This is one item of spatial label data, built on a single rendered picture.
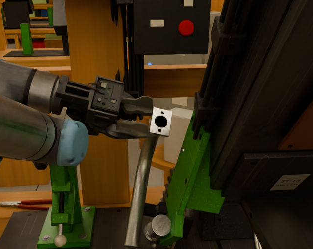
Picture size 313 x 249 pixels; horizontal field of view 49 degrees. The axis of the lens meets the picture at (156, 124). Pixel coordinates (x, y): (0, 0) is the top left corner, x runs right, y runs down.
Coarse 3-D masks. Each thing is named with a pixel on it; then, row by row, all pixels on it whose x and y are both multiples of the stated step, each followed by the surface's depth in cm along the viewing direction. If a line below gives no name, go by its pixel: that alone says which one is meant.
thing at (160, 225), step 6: (156, 216) 65; (162, 216) 65; (150, 222) 70; (156, 222) 64; (162, 222) 64; (168, 222) 65; (144, 228) 70; (150, 228) 66; (156, 228) 64; (162, 228) 64; (168, 228) 64; (144, 234) 69; (150, 234) 67; (156, 234) 64; (162, 234) 63; (150, 240) 69; (156, 240) 69
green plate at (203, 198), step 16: (192, 144) 63; (208, 144) 60; (192, 160) 61; (208, 160) 61; (176, 176) 70; (192, 176) 60; (208, 176) 62; (176, 192) 67; (192, 192) 63; (208, 192) 63; (176, 208) 64; (192, 208) 64; (208, 208) 65
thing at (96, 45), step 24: (72, 0) 83; (96, 0) 84; (72, 24) 85; (96, 24) 86; (120, 24) 86; (72, 48) 87; (96, 48) 88; (120, 48) 88; (72, 72) 90; (96, 72) 90; (120, 72) 91; (120, 120) 96; (96, 144) 98; (120, 144) 98; (96, 168) 101; (120, 168) 101; (96, 192) 104; (120, 192) 104
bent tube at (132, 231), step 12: (156, 108) 69; (156, 120) 71; (168, 120) 69; (156, 132) 67; (168, 132) 68; (144, 144) 77; (144, 156) 78; (144, 168) 78; (144, 180) 77; (144, 192) 76; (132, 204) 74; (144, 204) 75; (132, 216) 73; (132, 228) 72; (132, 240) 71
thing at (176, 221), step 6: (174, 216) 63; (180, 216) 63; (174, 222) 63; (180, 222) 63; (174, 228) 62; (180, 228) 62; (168, 234) 65; (174, 234) 62; (180, 234) 62; (162, 240) 68; (168, 240) 65; (174, 240) 64
